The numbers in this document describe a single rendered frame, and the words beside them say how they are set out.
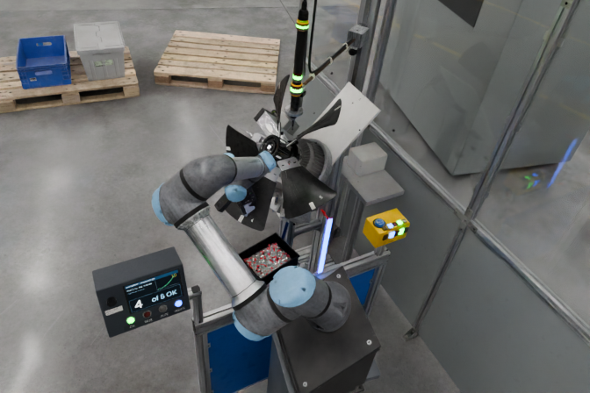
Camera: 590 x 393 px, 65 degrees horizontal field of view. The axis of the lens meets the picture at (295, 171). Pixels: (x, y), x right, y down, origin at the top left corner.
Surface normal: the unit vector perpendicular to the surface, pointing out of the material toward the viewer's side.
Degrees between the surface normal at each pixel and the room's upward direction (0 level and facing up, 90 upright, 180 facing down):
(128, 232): 0
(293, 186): 15
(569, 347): 90
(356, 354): 42
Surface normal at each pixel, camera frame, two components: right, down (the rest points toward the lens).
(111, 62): 0.36, 0.69
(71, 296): 0.07, -0.76
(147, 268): -0.04, -0.89
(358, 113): -0.62, -0.31
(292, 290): -0.47, -0.55
